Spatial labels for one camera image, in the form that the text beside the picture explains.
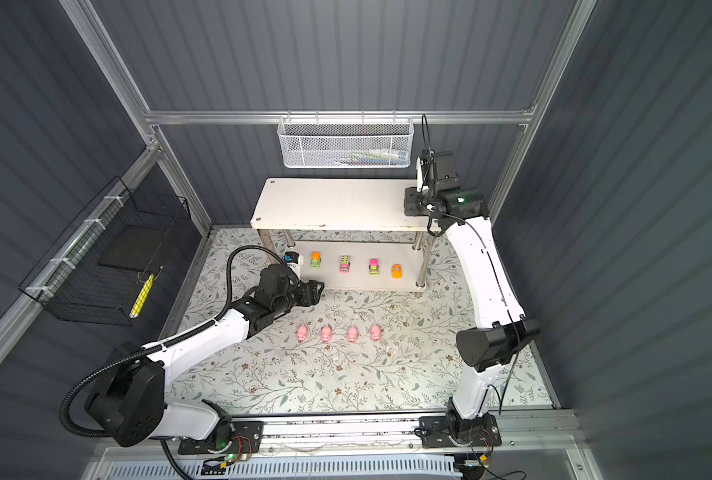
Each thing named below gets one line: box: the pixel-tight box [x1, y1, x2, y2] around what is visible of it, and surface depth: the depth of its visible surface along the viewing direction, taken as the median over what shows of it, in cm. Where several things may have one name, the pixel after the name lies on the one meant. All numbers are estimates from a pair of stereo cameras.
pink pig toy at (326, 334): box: [320, 324, 333, 343], surface depth 92 cm
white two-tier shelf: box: [250, 178, 437, 291], surface depth 98 cm
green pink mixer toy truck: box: [368, 258, 379, 275], surface depth 101 cm
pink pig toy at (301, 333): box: [295, 324, 308, 343], surface depth 93 cm
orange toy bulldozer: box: [391, 264, 403, 279], surface depth 99 cm
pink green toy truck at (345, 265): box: [339, 255, 351, 274], surface depth 101 cm
